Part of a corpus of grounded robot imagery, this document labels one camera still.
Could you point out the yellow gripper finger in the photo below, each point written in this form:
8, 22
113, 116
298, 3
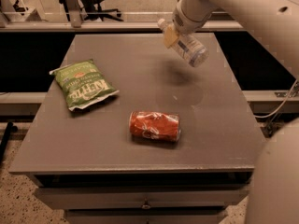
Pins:
170, 36

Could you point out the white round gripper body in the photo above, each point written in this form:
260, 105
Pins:
186, 21

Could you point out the clear blue-label plastic bottle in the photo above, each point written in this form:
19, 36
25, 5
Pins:
191, 50

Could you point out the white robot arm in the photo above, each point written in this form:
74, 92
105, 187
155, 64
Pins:
274, 188

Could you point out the grey metal railing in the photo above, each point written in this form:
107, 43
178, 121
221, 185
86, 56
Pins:
69, 15

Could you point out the red soda can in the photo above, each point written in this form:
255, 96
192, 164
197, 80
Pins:
155, 125

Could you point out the green chip bag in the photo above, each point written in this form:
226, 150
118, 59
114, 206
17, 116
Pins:
82, 84

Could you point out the upper grey drawer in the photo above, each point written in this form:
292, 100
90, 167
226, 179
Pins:
134, 197

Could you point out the grey drawer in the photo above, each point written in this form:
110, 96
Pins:
134, 197
161, 216

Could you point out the metal drawer knob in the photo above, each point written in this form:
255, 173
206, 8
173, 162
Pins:
146, 205

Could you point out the lower grey drawer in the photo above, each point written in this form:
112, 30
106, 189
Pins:
161, 216

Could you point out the black pole at left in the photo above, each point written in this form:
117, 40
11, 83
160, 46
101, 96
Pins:
11, 128

